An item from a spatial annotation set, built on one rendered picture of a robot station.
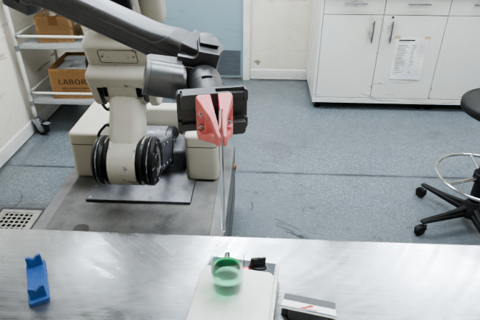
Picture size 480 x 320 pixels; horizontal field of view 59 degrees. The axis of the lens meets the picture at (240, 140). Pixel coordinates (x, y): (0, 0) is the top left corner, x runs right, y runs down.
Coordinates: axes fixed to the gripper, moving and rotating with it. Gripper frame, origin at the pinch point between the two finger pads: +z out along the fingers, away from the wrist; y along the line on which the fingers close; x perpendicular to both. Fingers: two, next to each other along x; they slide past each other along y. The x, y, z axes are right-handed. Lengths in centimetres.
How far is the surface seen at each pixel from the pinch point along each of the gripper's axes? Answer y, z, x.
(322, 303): 17.0, 0.9, 34.6
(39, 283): -32.0, -12.5, 34.2
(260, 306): 4.5, 5.6, 26.3
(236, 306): 1.0, 5.1, 26.3
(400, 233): 96, -85, 110
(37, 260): -33.0, -17.2, 32.8
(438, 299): 38, 4, 35
